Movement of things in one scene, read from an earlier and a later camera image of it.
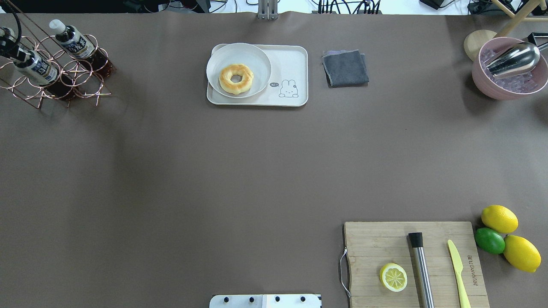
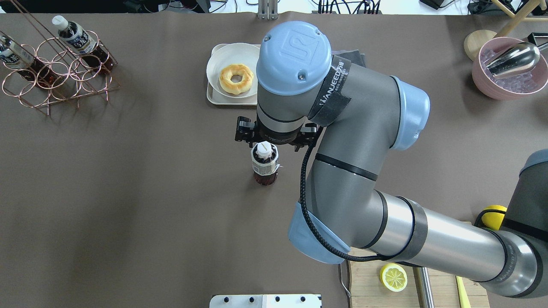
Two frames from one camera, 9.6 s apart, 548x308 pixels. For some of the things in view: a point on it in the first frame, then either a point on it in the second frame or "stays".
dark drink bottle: x=30 y=64 → x=265 y=165
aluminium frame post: x=268 y=10 stays
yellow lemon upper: x=499 y=219 stays
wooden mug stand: x=473 y=40 stays
